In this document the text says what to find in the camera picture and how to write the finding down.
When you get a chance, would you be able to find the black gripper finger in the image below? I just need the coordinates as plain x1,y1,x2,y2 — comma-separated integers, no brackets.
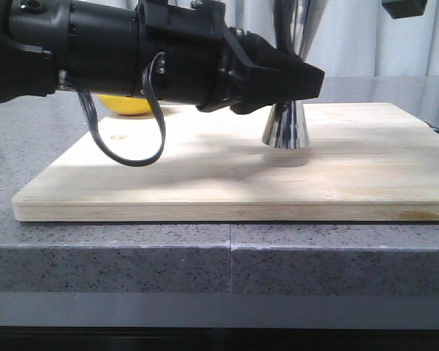
381,0,427,18

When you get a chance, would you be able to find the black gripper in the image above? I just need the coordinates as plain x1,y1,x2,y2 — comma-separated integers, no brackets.
136,1,325,115

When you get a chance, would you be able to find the steel double jigger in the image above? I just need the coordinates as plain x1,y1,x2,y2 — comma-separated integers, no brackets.
260,0,329,151

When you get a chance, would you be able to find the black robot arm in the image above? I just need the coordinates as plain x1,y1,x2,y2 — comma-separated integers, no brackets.
0,1,324,114

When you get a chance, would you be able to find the grey curtain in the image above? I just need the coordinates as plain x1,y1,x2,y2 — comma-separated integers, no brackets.
124,0,439,78

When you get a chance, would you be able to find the wooden cutting board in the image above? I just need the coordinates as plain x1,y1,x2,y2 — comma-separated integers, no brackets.
12,103,439,222

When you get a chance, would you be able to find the yellow lemon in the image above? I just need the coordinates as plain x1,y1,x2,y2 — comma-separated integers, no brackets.
97,94,151,116

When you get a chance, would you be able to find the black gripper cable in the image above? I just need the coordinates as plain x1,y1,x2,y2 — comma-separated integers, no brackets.
64,50,168,168

